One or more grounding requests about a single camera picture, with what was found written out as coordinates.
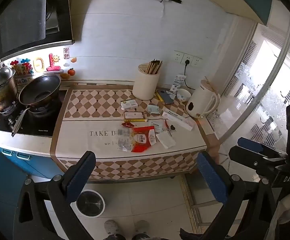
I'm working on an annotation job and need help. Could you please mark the white paper towel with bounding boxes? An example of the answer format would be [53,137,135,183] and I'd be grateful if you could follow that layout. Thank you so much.
[156,131,176,149]

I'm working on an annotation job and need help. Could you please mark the long white toothpaste box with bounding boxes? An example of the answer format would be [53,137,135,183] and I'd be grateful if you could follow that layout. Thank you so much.
[162,109,197,131]

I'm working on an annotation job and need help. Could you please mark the red white snack wrapper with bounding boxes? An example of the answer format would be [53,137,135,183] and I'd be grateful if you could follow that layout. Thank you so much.
[122,122,157,153]

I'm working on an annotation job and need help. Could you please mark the pink yellow box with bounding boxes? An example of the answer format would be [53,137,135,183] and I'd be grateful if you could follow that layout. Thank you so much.
[124,112,147,122]

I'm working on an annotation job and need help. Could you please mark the white green medicine box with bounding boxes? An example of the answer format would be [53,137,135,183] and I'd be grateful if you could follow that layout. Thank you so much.
[121,99,138,111]

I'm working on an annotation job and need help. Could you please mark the small white paper sachet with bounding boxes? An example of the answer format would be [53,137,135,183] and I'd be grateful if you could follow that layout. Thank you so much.
[147,105,160,115]

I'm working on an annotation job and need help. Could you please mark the white round trash bin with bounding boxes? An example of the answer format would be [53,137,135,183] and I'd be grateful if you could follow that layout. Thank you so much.
[76,190,105,218]

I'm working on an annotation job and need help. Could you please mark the clear plastic wrapper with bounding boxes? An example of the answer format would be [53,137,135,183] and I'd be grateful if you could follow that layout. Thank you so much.
[117,127,134,152]

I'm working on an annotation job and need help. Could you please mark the white electric kettle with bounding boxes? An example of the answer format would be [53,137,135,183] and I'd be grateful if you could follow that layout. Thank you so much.
[186,79,220,119]

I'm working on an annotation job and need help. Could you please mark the checkered brown counter mat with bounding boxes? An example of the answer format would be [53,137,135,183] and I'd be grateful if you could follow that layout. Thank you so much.
[50,85,207,181]

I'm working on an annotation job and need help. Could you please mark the black gas stove top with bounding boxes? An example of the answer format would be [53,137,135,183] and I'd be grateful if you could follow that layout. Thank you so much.
[0,90,67,137]

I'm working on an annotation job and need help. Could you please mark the blue lower cabinet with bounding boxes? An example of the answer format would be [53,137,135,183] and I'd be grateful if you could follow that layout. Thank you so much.
[0,148,63,239]

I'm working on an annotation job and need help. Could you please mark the white printed leaflet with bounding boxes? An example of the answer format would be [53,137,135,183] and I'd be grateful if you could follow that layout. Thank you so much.
[148,119,169,133]

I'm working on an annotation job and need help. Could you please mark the white patterned small bowl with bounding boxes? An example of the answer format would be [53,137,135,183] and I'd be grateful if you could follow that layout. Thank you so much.
[176,88,191,102]

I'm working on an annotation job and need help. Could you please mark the dark grey smartphone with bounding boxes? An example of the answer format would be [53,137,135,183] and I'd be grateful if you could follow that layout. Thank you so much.
[156,89,174,105]

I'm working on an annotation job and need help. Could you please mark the white hanging label tag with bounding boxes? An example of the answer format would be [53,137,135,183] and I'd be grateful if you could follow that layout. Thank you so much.
[169,74,186,94]

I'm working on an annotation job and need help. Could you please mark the orange fruit decoration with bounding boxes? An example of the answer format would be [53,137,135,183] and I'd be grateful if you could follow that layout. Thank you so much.
[60,68,76,80]

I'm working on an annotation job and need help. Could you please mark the cream chopstick holder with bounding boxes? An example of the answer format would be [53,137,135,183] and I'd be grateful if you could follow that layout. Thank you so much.
[132,64,160,100]

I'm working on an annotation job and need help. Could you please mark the steel stock pot with lid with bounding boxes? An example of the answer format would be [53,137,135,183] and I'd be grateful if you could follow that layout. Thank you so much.
[0,67,18,112]

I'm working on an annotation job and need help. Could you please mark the bundle of wooden chopsticks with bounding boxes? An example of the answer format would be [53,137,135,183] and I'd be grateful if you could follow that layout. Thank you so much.
[145,60,162,75]

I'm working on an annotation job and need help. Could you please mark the black range hood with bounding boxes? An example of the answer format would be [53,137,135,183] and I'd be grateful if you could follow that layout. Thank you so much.
[0,0,74,62]

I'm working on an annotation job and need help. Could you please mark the black wok with handle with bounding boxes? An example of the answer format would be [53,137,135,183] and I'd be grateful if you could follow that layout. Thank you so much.
[12,74,61,136]

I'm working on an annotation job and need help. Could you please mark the black power plug cable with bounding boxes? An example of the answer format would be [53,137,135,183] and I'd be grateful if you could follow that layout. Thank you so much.
[183,59,197,91]

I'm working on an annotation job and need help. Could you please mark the white wall socket strip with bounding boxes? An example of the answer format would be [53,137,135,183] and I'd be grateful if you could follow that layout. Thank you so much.
[171,50,202,67]

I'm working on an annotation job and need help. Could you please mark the colourful wall decorations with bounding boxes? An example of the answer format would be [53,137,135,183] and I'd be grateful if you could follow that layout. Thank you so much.
[5,47,78,77]

